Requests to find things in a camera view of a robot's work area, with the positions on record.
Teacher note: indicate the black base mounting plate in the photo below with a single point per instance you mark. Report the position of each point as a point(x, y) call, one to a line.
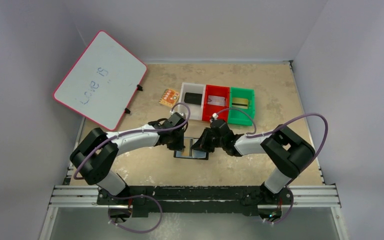
point(247, 200)

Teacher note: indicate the red plastic bin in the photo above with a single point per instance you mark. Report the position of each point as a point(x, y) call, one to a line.
point(218, 91)

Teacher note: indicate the black leather card holder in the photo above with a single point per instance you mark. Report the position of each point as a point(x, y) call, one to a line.
point(198, 155)

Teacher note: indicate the aluminium rail frame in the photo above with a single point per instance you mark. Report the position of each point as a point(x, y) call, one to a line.
point(82, 196)

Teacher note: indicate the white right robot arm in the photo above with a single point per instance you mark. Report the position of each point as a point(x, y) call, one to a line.
point(289, 152)

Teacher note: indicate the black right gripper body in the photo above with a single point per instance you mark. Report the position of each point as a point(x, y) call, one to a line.
point(207, 140)

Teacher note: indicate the orange card pack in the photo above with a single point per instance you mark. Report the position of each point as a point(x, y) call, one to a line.
point(169, 97)

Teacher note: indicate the pink framed whiteboard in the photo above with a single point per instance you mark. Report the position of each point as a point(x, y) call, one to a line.
point(102, 82)

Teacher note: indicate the clear card in red bin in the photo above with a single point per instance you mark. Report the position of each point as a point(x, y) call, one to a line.
point(216, 100)

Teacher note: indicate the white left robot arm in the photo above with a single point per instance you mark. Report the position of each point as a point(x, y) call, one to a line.
point(95, 154)

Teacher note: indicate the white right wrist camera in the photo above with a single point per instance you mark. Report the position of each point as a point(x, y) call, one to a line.
point(214, 116)

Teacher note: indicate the white plastic bin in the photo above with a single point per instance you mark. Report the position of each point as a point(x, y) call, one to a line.
point(195, 110)

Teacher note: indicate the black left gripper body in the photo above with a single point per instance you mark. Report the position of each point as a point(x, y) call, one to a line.
point(177, 142)

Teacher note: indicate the green plastic bin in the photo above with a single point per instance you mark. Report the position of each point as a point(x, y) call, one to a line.
point(234, 116)

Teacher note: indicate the black object in white bin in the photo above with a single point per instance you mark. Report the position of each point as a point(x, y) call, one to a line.
point(193, 98)

